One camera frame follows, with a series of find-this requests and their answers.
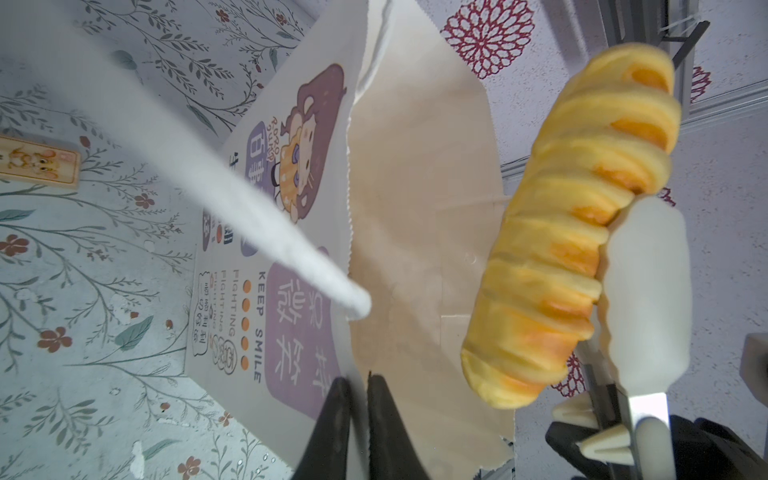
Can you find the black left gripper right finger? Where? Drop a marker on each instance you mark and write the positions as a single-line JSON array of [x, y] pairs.
[[391, 452]]

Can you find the white printed paper bag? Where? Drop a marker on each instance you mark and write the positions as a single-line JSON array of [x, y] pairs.
[[264, 204]]

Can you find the grey metal wall shelf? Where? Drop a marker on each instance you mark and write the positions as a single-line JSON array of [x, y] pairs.
[[654, 22]]

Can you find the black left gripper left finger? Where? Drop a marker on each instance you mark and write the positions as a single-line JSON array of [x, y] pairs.
[[325, 456]]

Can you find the small orange tiger sticker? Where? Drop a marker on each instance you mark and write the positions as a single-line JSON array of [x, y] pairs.
[[39, 164]]

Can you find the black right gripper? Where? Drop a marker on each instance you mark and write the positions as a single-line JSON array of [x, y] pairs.
[[645, 314]]

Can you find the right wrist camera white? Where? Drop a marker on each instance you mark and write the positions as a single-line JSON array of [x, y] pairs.
[[753, 367]]

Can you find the long yellow braided bread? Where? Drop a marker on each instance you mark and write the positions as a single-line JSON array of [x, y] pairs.
[[607, 139]]

